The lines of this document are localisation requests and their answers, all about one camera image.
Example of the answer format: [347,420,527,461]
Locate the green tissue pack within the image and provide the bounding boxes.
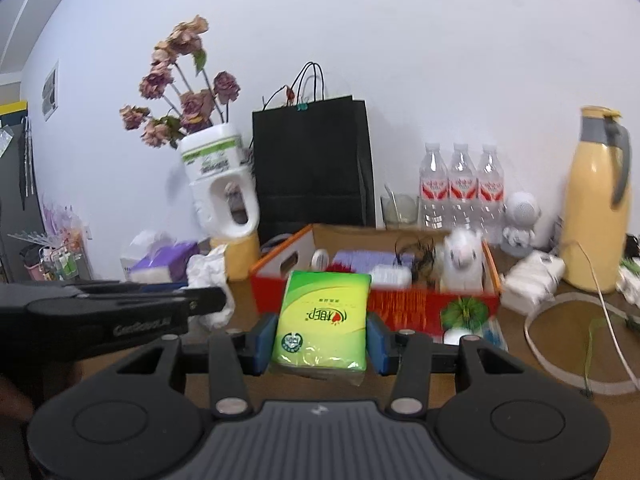
[270,270,373,386]

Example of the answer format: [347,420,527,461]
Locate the red cardboard box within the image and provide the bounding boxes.
[249,223,502,343]

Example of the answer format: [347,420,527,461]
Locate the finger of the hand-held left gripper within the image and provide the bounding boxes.
[60,281,192,297]
[27,287,228,318]

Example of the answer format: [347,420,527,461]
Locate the blue striped packet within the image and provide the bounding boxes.
[477,319,508,352]

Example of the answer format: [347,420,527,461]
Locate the white alpaca plush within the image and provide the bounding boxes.
[440,227,486,291]

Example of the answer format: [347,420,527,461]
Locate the white wall vent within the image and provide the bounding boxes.
[42,62,60,121]

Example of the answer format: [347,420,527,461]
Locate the white plastic bottle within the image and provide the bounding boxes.
[371,265,412,288]

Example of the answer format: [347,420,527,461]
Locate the thin white cable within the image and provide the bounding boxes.
[575,241,640,386]

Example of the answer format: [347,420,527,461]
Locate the dried rose bouquet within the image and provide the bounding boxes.
[119,15,242,150]

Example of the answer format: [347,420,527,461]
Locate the purple knitted pouch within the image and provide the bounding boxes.
[330,250,416,274]

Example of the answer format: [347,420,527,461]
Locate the dried rose twig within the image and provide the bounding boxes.
[262,85,296,109]

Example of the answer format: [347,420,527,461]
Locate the dark grey board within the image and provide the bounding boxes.
[0,110,48,281]

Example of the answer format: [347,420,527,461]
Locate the yellow mug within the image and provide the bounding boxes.
[210,232,262,282]

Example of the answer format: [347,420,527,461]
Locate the metal spoon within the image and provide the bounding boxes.
[384,184,401,222]

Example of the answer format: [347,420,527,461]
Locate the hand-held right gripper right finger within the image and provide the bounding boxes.
[366,312,523,418]

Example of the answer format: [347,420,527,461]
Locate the wire rack with packets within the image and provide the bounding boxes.
[7,205,93,281]

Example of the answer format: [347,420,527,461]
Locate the purple tissue box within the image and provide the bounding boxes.
[120,230,201,283]

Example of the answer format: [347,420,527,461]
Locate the green thread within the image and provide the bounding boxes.
[582,317,608,396]

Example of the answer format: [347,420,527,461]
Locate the white tissue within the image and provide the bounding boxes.
[186,245,236,330]

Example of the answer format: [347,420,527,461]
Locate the yellow thermos jug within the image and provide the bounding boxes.
[557,105,633,293]

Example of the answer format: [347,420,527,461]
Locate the white power bank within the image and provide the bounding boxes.
[500,249,567,316]

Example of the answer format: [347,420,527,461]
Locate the black paper bag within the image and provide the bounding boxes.
[251,61,376,241]

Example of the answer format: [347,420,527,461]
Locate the clear water bottle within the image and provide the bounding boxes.
[476,144,506,235]
[447,142,478,231]
[419,142,449,231]

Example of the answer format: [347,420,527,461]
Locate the grey glass cup with spoon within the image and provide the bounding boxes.
[381,192,420,231]

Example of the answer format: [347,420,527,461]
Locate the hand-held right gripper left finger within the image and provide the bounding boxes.
[117,314,279,418]

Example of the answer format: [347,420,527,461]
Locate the white detergent jug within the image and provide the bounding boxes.
[179,125,261,238]

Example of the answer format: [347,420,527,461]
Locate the black earphones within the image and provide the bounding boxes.
[395,235,436,281]

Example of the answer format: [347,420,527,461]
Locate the white robot speaker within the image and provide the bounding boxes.
[501,191,543,257]

